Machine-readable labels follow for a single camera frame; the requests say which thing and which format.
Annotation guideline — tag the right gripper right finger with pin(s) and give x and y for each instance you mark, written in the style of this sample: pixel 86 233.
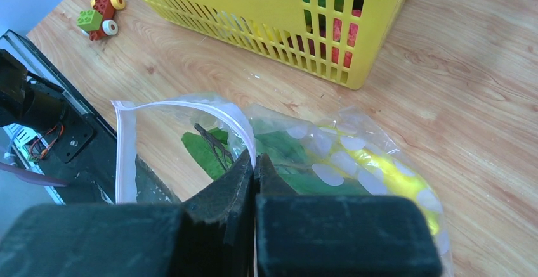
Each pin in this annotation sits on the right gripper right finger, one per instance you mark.
pixel 338 235

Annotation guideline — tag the yellow banana bunch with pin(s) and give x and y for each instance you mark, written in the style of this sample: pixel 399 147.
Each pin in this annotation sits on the yellow banana bunch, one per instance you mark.
pixel 381 174

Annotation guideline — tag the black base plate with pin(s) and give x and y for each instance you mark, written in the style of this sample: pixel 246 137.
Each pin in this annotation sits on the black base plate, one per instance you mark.
pixel 82 151

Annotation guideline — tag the colourful toy block car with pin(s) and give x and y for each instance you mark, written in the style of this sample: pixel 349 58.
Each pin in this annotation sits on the colourful toy block car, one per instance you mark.
pixel 98 21

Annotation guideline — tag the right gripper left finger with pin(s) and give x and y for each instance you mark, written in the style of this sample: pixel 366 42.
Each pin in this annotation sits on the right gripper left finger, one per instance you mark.
pixel 211 234

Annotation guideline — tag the green leafy vegetable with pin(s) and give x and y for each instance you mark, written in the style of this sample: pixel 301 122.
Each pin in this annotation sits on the green leafy vegetable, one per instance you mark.
pixel 288 156

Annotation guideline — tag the clear zip top bag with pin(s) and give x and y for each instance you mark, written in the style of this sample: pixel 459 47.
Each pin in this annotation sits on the clear zip top bag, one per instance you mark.
pixel 242 124

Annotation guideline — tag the yellow plastic basket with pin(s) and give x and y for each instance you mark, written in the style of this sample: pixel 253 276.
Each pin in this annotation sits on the yellow plastic basket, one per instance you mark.
pixel 337 40

